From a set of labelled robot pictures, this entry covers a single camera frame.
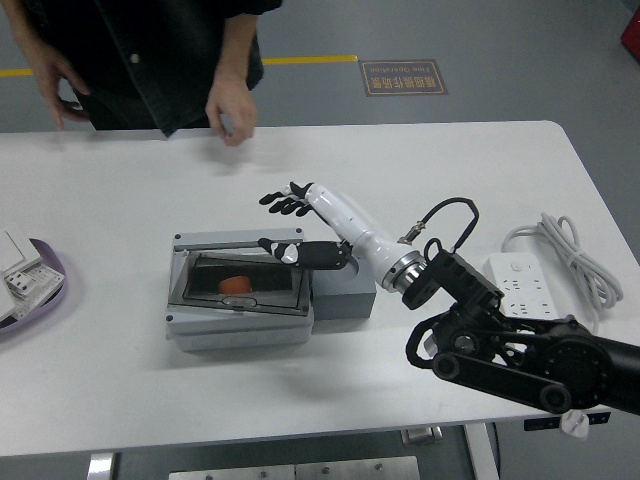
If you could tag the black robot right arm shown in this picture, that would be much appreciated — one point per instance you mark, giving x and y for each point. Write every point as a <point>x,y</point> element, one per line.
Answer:
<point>575,360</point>

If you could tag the person's left hand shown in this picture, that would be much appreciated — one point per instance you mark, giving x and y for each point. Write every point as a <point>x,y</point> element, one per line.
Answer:
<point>232,107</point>

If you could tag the orange cylinder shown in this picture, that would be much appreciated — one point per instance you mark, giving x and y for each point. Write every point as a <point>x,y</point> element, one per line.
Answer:
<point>236,285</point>

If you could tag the purple tray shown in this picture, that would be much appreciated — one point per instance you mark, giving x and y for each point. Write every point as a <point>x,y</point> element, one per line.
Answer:
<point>70,280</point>

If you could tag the white socket panel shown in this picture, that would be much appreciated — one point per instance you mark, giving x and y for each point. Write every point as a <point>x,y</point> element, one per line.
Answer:
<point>30,285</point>

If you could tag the red object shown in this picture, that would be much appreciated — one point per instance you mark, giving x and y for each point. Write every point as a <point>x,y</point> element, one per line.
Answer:
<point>632,25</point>

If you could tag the metal plate under table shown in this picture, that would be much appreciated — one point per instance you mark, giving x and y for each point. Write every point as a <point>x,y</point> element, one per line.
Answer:
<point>295,470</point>

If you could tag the white flat plate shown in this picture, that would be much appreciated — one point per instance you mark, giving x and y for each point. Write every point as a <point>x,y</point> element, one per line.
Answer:
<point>9,250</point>

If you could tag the grey cube block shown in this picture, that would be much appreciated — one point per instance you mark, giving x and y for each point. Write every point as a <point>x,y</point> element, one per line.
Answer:
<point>345,300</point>

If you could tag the black table control panel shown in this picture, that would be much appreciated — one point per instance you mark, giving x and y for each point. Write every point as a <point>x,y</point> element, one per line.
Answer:
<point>542,424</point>

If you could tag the person's right hand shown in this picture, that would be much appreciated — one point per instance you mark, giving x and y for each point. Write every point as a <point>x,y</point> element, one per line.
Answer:
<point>57,75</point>

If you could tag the person's left forearm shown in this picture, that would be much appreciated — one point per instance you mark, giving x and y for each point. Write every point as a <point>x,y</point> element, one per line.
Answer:
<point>237,50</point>

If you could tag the white table leg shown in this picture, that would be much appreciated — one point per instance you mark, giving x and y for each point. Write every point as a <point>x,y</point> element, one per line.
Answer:
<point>101,467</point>
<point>482,452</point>

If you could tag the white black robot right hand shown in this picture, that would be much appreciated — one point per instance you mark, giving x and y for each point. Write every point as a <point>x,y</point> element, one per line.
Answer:
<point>345,220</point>

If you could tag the white power strip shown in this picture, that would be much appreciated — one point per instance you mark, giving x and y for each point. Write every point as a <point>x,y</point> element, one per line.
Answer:
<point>520,285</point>

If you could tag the person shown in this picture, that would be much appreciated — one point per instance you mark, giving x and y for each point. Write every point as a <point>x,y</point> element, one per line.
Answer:
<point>150,60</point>

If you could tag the grey table bracket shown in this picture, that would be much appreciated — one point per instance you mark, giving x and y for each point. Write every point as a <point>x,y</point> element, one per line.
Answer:
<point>422,436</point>

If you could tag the grey box with clear lid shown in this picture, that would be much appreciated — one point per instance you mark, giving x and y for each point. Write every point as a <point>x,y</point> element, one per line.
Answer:
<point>235,327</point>

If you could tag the person's right forearm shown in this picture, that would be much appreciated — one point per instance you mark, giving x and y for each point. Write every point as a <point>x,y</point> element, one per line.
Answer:
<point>30,35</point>

